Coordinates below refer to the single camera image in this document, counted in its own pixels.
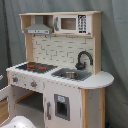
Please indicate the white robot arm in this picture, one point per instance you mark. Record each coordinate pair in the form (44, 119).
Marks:
(19, 122)

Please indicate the wooden toy kitchen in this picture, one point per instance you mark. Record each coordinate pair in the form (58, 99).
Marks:
(61, 50)

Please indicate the black toy faucet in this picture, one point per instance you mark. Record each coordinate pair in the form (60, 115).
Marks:
(81, 65)

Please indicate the grey toy sink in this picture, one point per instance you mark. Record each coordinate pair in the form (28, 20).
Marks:
(72, 74)

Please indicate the black toy stovetop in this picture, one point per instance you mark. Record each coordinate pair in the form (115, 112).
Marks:
(36, 67)

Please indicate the right red stove knob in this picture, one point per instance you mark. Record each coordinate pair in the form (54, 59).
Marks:
(33, 84)

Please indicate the red stove knob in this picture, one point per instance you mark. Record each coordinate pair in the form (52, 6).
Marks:
(15, 79)
(33, 84)

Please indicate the white fridge door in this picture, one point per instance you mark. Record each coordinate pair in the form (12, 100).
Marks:
(62, 106)

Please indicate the toy microwave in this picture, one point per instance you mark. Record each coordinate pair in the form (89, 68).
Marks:
(74, 24)

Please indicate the grey range hood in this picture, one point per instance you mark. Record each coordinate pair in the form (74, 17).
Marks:
(39, 27)

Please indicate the left red stove knob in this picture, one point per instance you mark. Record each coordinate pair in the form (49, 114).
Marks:
(15, 79)

